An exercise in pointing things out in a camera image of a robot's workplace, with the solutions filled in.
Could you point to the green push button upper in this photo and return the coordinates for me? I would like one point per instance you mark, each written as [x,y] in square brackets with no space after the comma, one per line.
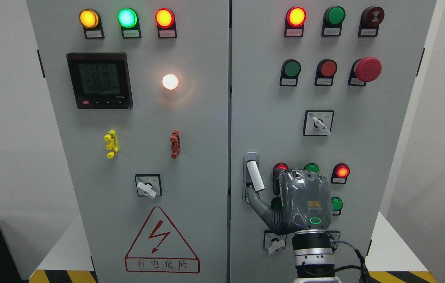
[290,72]

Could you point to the green push button lower right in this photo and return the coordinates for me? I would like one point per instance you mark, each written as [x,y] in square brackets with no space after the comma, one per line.
[337,205]

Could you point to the grey right cabinet door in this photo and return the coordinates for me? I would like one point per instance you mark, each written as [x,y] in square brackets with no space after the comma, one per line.
[268,119]

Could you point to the yellow terminal clip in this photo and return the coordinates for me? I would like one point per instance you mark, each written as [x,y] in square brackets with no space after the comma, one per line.
[111,144]

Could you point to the silver door swing handle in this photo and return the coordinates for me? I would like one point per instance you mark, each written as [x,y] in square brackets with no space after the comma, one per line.
[251,175]

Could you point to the green push button lower left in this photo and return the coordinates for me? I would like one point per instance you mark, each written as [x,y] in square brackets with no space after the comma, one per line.
[276,204]

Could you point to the white selector switch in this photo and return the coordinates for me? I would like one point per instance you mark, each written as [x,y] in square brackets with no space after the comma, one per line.
[273,243]
[318,122]

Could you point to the black rotary selector switch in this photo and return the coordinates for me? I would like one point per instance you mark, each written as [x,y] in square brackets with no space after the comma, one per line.
[334,235]

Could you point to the red emergency stop mushroom button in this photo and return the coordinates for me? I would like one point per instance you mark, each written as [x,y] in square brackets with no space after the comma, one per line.
[364,70]

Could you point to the yellow indicator light top left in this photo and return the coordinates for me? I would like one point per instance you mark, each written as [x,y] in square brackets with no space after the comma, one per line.
[91,22]

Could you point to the grey left cabinet door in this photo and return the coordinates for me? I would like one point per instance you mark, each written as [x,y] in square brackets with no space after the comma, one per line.
[194,185]

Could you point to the green indicator light right top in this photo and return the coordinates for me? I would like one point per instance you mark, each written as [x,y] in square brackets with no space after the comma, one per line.
[332,21]

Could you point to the red lit indicator lower left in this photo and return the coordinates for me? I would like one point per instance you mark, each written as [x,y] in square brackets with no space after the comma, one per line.
[278,168]

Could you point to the red lit indicator lower right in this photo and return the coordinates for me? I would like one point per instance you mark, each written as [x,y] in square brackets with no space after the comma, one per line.
[340,173]

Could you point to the dark red buzzer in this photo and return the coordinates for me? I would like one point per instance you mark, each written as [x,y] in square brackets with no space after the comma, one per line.
[370,20]

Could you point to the white platform with hazard stripes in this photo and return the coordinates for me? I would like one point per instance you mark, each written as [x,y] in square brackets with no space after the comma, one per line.
[390,260]

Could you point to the red terminal clip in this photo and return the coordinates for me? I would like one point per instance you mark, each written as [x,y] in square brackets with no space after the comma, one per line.
[175,144]

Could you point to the red lit indicator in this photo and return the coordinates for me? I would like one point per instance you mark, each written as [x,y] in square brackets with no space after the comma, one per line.
[278,168]
[340,173]

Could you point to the white selector switch bottom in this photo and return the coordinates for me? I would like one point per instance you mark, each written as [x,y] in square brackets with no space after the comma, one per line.
[273,243]

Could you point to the white selector switch right upper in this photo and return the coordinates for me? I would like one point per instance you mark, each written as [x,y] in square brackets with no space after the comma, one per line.
[318,122]

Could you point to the red electric hazard warning sticker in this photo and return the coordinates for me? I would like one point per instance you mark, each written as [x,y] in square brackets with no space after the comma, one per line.
[160,247]

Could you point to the black digital power meter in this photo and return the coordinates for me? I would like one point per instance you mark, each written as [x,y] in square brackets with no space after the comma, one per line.
[100,80]

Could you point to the white glowing indicator light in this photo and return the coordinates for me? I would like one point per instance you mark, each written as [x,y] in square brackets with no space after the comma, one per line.
[170,81]

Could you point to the green lit indicator light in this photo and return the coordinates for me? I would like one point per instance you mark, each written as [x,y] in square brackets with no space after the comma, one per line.
[129,23]

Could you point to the red-ring indicator light right top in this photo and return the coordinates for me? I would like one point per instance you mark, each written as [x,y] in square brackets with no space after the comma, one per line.
[295,22]

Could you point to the green indicator lower middle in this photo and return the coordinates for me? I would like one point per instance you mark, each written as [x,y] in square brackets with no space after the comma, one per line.
[313,167]

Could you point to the grey cabinet door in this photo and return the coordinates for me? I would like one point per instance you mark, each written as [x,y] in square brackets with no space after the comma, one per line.
[194,185]
[268,119]

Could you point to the red-ring indicator light left door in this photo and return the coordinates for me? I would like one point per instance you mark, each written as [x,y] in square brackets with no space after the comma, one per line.
[166,25]

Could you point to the white selector switch left door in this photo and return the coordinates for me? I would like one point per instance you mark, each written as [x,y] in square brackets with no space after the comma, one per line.
[148,185]

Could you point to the green push button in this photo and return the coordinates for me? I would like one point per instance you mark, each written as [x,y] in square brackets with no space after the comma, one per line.
[290,72]
[276,204]
[337,205]

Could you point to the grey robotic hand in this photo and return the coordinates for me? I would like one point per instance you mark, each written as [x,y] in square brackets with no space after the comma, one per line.
[306,201]

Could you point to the red push button upper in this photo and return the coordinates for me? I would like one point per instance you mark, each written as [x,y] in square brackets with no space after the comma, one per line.
[325,72]

